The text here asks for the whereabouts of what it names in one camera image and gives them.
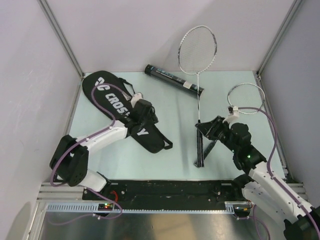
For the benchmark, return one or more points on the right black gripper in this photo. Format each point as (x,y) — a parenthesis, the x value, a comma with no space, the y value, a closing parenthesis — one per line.
(211,127)

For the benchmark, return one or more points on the black shuttlecock tube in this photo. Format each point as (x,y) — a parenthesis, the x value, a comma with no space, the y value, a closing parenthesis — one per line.
(173,80)

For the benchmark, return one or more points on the white badminton racket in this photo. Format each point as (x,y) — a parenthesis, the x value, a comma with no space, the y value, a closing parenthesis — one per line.
(196,53)
(241,95)

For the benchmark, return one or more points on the black racket bag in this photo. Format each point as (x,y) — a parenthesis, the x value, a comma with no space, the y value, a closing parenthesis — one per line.
(112,103)

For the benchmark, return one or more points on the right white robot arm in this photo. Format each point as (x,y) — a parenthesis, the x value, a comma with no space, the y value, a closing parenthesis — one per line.
(261,185)

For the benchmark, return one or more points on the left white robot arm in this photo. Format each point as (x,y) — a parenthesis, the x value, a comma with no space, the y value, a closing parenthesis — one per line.
(71,157)

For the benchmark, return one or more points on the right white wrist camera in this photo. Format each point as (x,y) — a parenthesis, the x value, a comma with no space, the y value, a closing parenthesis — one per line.
(233,114)

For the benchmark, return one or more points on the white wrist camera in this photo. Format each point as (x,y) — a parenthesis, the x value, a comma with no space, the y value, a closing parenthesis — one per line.
(233,114)
(135,98)

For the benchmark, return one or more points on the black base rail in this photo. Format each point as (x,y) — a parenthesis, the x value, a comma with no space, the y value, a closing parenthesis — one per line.
(172,195)

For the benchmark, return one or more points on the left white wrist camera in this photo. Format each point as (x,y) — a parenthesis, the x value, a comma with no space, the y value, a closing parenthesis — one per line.
(135,98)

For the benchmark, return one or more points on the right aluminium corner post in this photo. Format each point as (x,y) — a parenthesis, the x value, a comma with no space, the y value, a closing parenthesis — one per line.
(286,23)

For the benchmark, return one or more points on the aluminium corner post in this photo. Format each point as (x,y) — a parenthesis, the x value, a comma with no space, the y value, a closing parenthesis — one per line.
(50,16)
(286,23)

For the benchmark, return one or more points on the left aluminium corner post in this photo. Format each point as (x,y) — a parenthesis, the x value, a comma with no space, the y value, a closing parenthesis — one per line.
(50,16)

